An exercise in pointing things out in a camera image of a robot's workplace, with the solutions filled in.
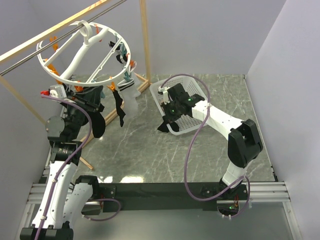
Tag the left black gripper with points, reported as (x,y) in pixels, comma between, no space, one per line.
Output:
(90,98)

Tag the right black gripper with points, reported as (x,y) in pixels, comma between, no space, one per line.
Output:
(168,115)

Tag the black beige red sock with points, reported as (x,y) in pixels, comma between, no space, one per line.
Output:
(167,126)

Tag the white round clip hanger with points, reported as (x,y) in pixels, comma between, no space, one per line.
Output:
(92,33)

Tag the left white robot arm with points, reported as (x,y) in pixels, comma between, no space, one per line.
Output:
(67,135)

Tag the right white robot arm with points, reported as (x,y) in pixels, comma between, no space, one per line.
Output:
(244,143)

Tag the white plastic mesh basket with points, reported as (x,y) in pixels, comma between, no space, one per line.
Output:
(186,123)

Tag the black striped sock at left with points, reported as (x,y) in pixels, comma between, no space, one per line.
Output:
(98,124)

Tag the white striped hanging sock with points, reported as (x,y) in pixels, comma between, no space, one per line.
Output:
(129,92)

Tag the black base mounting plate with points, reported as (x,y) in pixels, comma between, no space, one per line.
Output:
(164,196)

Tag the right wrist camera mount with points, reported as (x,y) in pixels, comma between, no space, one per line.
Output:
(163,90)

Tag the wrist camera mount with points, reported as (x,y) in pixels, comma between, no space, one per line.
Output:
(55,91)
(163,90)

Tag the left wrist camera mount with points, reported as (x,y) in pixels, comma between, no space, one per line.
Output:
(55,91)

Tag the wooden rack frame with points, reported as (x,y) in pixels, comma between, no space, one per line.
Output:
(146,82)

